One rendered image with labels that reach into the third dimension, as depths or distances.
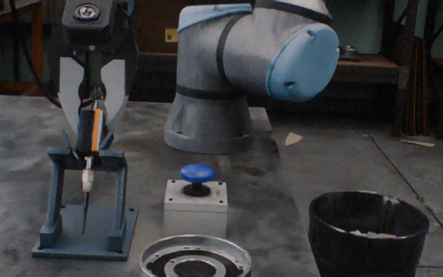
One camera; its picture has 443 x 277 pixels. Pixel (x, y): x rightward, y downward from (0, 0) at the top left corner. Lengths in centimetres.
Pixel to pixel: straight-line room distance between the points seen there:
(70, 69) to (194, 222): 22
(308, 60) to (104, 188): 33
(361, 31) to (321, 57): 372
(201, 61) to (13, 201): 36
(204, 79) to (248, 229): 32
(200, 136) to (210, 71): 10
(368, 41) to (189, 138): 371
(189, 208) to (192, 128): 32
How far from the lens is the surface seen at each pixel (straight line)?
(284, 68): 89
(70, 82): 71
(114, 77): 70
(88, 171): 71
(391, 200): 198
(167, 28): 401
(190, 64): 101
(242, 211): 81
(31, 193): 86
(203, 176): 72
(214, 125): 101
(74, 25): 61
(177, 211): 72
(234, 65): 95
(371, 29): 466
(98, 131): 70
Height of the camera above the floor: 112
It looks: 17 degrees down
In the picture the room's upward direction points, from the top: 3 degrees clockwise
